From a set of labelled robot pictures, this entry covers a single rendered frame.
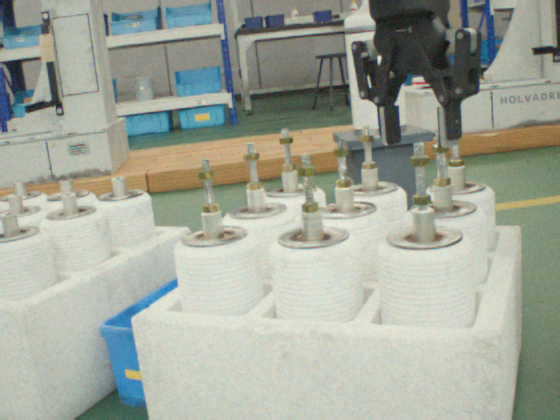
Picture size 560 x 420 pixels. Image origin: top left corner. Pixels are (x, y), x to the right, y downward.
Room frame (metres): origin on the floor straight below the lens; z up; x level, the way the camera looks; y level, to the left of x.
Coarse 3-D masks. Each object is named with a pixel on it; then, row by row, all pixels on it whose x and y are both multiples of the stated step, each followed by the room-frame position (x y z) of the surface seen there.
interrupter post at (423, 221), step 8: (416, 208) 0.63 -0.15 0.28; (416, 216) 0.61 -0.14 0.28; (424, 216) 0.61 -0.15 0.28; (432, 216) 0.61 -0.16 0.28; (416, 224) 0.61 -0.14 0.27; (424, 224) 0.61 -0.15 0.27; (432, 224) 0.61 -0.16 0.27; (416, 232) 0.61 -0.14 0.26; (424, 232) 0.61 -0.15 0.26; (432, 232) 0.61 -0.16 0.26; (416, 240) 0.61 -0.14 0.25; (424, 240) 0.61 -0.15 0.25; (432, 240) 0.61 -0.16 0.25
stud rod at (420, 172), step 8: (416, 144) 0.62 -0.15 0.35; (416, 152) 0.62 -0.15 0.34; (416, 168) 0.62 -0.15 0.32; (424, 168) 0.61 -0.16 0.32; (416, 176) 0.62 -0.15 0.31; (424, 176) 0.61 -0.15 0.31; (424, 184) 0.61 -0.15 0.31; (416, 192) 0.62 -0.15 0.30; (424, 192) 0.61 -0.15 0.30; (424, 208) 0.61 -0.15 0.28
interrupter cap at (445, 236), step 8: (392, 232) 0.64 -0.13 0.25; (400, 232) 0.64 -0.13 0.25; (408, 232) 0.64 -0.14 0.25; (440, 232) 0.63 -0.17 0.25; (448, 232) 0.62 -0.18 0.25; (456, 232) 0.62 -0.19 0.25; (392, 240) 0.62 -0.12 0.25; (400, 240) 0.61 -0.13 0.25; (408, 240) 0.62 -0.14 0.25; (440, 240) 0.60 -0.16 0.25; (448, 240) 0.60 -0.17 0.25; (456, 240) 0.59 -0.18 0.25; (400, 248) 0.59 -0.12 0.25; (408, 248) 0.59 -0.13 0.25; (416, 248) 0.58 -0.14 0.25; (424, 248) 0.58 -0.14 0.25; (432, 248) 0.58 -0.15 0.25; (440, 248) 0.58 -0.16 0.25
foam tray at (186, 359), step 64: (512, 256) 0.74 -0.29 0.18; (192, 320) 0.65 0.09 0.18; (256, 320) 0.63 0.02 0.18; (512, 320) 0.67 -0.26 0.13; (192, 384) 0.65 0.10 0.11; (256, 384) 0.62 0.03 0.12; (320, 384) 0.59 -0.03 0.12; (384, 384) 0.56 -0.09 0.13; (448, 384) 0.53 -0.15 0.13; (512, 384) 0.68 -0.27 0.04
